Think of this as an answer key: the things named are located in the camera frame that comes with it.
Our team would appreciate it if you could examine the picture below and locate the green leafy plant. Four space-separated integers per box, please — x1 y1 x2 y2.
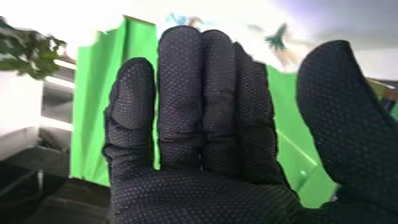
0 18 69 80

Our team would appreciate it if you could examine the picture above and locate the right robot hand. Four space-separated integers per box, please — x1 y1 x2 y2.
101 25 398 224

